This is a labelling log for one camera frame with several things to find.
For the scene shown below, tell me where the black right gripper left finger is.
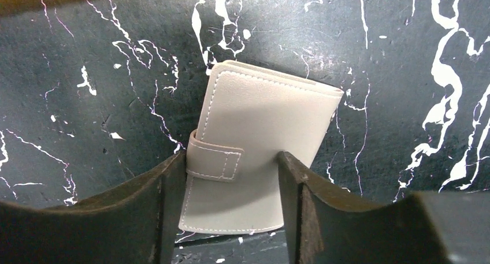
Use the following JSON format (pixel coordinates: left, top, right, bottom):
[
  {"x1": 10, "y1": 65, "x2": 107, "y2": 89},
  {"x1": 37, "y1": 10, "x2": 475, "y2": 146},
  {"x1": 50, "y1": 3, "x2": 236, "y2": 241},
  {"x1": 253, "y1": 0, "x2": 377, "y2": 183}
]
[{"x1": 1, "y1": 151, "x2": 186, "y2": 263}]

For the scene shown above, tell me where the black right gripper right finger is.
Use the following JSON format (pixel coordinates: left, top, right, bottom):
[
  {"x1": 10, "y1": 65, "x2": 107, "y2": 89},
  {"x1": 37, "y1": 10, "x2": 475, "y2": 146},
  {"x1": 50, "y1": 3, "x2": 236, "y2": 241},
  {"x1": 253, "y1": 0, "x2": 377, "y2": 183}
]
[{"x1": 277, "y1": 151, "x2": 450, "y2": 263}]

